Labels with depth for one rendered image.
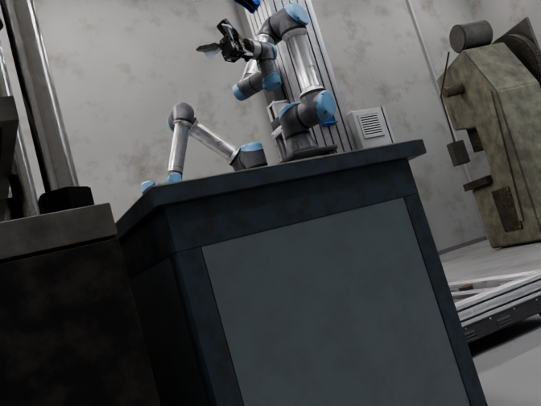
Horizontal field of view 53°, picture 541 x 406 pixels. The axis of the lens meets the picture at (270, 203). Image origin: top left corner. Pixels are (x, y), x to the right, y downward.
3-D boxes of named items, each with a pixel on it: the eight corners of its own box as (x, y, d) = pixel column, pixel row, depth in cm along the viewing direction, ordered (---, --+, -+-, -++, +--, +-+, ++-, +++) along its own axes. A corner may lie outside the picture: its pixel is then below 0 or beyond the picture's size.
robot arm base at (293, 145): (310, 158, 251) (304, 138, 253) (326, 147, 238) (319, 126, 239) (282, 163, 245) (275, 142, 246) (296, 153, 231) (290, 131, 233)
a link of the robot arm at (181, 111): (200, 98, 278) (186, 189, 265) (195, 106, 288) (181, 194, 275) (177, 93, 275) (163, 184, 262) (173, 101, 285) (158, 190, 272)
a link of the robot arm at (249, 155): (250, 165, 279) (243, 140, 281) (242, 172, 291) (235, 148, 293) (271, 161, 284) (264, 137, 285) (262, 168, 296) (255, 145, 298)
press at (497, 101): (460, 259, 789) (394, 60, 827) (522, 238, 850) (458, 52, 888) (550, 242, 653) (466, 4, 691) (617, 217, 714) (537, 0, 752)
